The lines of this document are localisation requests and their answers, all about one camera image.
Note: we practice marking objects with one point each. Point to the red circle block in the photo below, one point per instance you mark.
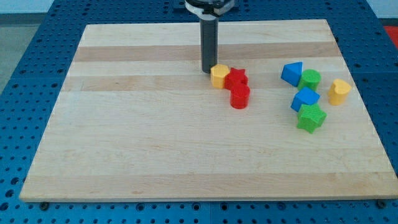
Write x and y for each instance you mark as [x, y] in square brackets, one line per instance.
[239, 96]

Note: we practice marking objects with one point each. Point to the red star block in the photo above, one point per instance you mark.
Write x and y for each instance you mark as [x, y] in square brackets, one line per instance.
[235, 76]

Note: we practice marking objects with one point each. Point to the green star block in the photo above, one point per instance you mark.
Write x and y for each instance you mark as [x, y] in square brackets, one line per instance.
[310, 117]

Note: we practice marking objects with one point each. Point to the green circle block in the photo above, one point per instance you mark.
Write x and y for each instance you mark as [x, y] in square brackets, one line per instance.
[310, 78]

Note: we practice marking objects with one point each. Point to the yellow hexagon block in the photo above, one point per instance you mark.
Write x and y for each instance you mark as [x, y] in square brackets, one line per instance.
[218, 73]

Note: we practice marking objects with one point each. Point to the wooden board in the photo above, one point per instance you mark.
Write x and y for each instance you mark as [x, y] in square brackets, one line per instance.
[137, 120]

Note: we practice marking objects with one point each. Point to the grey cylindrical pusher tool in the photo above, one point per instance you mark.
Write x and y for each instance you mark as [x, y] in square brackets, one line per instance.
[209, 44]

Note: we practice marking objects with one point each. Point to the blue triangle block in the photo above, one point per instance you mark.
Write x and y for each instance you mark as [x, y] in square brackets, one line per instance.
[292, 72]

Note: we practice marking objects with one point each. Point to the blue cube block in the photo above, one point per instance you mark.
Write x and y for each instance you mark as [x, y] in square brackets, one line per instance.
[305, 96]

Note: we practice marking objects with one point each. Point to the yellow heart block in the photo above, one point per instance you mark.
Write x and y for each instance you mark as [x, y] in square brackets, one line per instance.
[338, 92]

